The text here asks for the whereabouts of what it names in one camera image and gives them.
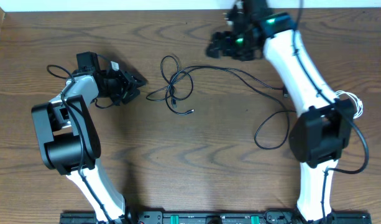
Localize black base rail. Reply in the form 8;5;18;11
59;211;373;224

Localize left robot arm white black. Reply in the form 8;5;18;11
31;52;147;223

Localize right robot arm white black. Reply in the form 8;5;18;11
206;1;354;223

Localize white cable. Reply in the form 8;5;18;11
334;90;364;120

